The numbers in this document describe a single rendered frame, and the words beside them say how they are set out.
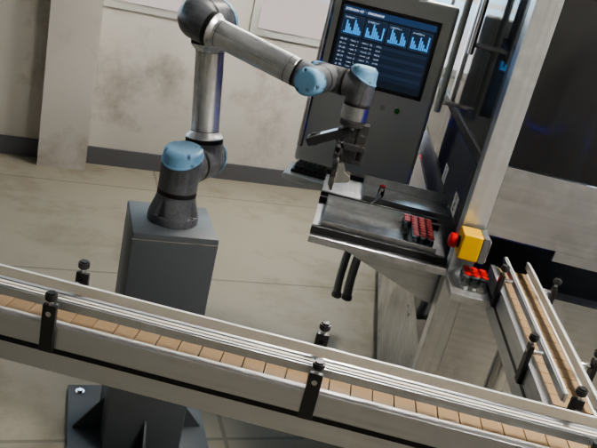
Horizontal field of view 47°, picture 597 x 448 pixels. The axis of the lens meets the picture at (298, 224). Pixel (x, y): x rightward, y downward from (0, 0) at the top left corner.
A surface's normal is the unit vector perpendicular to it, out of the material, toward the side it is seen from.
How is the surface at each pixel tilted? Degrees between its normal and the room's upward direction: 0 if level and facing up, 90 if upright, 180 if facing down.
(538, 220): 90
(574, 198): 90
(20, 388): 0
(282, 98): 90
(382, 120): 90
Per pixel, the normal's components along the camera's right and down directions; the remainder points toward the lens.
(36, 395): 0.22, -0.91
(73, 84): 0.27, 0.40
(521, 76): -0.11, 0.33
